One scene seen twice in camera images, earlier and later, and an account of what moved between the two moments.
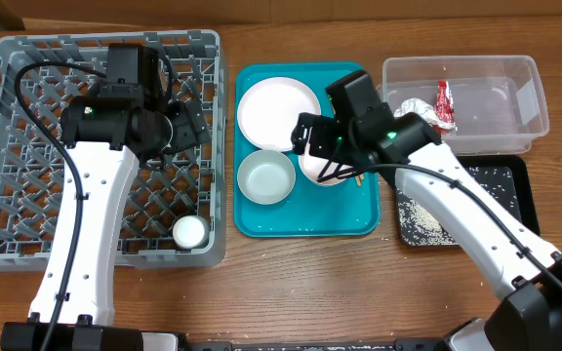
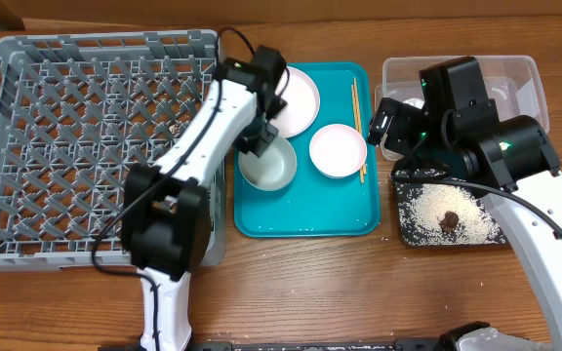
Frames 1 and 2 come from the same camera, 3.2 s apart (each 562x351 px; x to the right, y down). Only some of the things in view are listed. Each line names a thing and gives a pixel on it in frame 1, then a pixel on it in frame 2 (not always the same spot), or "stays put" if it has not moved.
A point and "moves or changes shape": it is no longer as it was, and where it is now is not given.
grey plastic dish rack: x=175 y=213 stays put
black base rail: x=400 y=344 stays put
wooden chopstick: x=357 y=179 moves or changes shape
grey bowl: x=266 y=176 moves or changes shape
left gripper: x=190 y=125 -> x=260 y=144
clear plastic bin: x=499 y=101 stays put
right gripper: x=317 y=138 -> x=403 y=141
